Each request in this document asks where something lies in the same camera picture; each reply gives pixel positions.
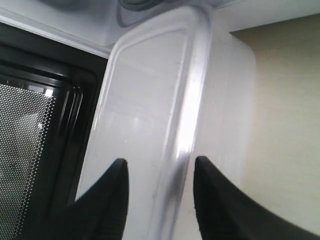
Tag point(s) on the white lidded plastic container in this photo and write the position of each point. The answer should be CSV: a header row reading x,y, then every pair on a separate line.
x,y
176,87

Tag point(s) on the glass microwave turntable plate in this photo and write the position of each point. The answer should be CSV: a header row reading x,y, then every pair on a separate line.
x,y
135,6

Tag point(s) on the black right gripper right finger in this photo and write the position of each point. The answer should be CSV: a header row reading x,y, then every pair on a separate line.
x,y
224,212

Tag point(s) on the microwave door with black window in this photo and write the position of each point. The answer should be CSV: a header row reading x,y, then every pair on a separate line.
x,y
48,96

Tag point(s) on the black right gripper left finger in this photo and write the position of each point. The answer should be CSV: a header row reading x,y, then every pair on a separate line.
x,y
100,213

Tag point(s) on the white microwave oven body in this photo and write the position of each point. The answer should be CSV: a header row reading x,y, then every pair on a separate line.
x,y
95,25

